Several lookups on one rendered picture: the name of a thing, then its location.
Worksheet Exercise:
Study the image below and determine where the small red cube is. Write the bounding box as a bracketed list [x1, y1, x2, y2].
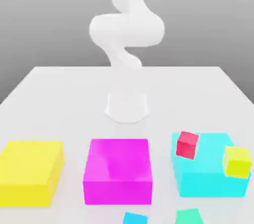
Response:
[176, 131, 200, 160]

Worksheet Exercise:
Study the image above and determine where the small blue cube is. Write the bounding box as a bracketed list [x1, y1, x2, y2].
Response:
[122, 212, 148, 224]

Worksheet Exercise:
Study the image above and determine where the small yellow cube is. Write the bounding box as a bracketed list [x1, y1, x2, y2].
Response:
[222, 146, 253, 179]

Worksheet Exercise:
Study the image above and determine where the small green cube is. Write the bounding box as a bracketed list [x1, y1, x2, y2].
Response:
[175, 208, 205, 224]

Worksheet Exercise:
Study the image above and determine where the large magenta box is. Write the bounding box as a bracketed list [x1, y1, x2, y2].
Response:
[82, 138, 153, 206]

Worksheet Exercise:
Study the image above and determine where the large cyan box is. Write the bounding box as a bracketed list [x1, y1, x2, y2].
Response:
[171, 132, 252, 198]

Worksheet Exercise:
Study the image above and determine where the large yellow box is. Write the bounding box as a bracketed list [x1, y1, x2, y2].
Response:
[0, 140, 64, 208]

